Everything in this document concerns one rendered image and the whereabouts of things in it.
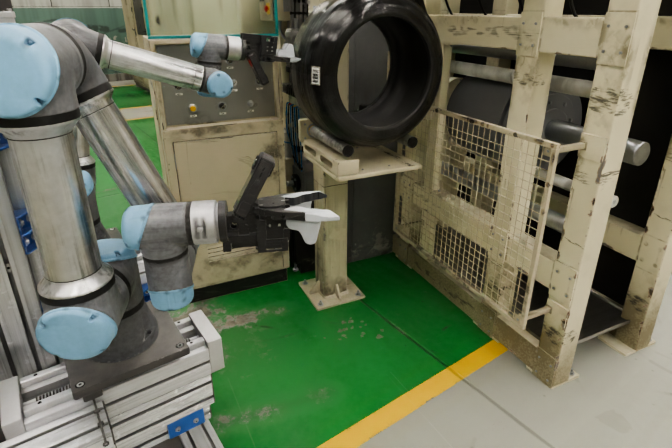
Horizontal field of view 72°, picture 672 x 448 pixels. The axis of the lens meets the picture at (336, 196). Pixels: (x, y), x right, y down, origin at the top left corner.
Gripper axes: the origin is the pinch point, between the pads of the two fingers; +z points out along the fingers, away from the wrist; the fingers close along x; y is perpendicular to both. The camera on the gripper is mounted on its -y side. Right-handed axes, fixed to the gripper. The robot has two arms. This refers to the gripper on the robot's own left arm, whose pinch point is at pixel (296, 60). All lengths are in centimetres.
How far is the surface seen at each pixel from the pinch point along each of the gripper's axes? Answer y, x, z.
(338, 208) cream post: -68, 26, 37
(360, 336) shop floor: -118, -6, 39
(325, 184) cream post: -55, 26, 29
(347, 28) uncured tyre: 12.4, -11.5, 12.3
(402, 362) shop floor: -117, -28, 48
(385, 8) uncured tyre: 20.2, -11.5, 25.6
